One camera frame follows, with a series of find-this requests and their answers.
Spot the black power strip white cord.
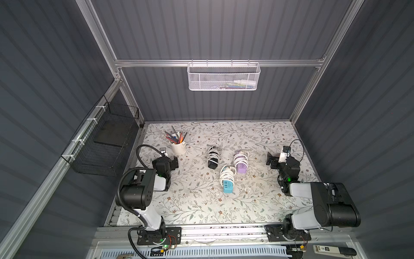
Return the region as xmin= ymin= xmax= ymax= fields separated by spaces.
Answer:
xmin=206 ymin=145 xmax=222 ymax=170

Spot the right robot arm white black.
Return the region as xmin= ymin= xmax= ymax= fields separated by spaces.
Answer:
xmin=265 ymin=152 xmax=361 ymax=242

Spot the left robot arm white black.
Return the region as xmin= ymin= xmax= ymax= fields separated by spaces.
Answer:
xmin=115 ymin=156 xmax=179 ymax=243

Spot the white pencil cup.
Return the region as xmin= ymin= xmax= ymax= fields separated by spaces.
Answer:
xmin=170 ymin=141 xmax=187 ymax=155

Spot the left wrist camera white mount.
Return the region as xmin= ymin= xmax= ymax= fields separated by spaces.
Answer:
xmin=160 ymin=147 xmax=169 ymax=158

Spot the purple power strip white cord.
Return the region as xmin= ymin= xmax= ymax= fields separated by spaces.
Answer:
xmin=233 ymin=150 xmax=250 ymax=174

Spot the teal power strip white cord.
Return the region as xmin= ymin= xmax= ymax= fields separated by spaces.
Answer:
xmin=219 ymin=164 xmax=237 ymax=194

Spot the black wire basket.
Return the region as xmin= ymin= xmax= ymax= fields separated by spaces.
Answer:
xmin=62 ymin=99 xmax=140 ymax=177

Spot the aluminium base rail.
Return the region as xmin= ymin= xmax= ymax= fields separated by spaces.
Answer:
xmin=92 ymin=223 xmax=353 ymax=246

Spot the white wire mesh basket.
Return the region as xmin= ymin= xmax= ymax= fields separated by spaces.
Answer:
xmin=187 ymin=61 xmax=261 ymax=91

